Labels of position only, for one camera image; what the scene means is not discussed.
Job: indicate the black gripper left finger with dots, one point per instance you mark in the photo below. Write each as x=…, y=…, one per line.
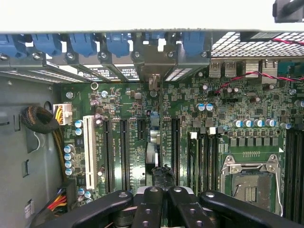
x=99, y=209

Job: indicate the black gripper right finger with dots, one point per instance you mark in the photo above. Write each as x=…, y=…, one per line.
x=237, y=211

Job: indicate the CPU socket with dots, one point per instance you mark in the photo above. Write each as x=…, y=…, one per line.
x=251, y=190

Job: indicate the black power connector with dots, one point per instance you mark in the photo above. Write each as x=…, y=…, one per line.
x=70, y=193

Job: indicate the thin metal locking lever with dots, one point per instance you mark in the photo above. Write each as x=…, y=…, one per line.
x=279, y=202

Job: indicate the black RAM slot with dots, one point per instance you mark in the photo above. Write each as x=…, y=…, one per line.
x=217, y=161
x=211, y=164
x=202, y=164
x=288, y=175
x=301, y=175
x=295, y=175

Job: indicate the long black expansion slot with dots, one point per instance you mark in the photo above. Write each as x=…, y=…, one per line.
x=176, y=142
x=125, y=154
x=108, y=154

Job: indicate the white expansion slot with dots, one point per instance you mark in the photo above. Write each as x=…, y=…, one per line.
x=90, y=152

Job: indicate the short black expansion slot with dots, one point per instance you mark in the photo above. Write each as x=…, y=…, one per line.
x=141, y=129

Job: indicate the white power connector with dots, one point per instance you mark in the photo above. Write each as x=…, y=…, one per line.
x=66, y=112

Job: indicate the green motherboard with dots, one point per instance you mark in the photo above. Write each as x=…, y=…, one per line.
x=133, y=107

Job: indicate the silver rear port block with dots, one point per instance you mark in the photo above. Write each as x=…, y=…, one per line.
x=269, y=76
x=252, y=69

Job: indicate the metal slot cover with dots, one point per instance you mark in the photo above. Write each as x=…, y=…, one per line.
x=187, y=61
x=21, y=73
x=57, y=76
x=88, y=69
x=116, y=69

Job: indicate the metal USB port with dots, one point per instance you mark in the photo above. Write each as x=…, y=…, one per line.
x=230, y=69
x=215, y=69

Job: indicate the teal rear port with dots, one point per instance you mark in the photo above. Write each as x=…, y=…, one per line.
x=289, y=67

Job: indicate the grey open PC case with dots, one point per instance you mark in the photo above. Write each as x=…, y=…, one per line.
x=237, y=47

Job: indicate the blue card retention clip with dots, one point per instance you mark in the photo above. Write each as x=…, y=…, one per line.
x=154, y=35
x=12, y=45
x=193, y=44
x=83, y=44
x=46, y=44
x=117, y=44

